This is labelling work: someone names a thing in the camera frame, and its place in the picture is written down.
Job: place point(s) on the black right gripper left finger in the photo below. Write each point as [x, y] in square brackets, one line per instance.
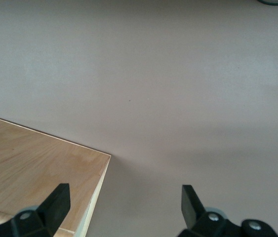
[50, 212]

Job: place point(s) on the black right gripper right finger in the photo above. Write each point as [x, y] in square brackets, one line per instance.
[195, 217]

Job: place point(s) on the wooden drawer cabinet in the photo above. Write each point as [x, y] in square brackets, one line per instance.
[30, 160]

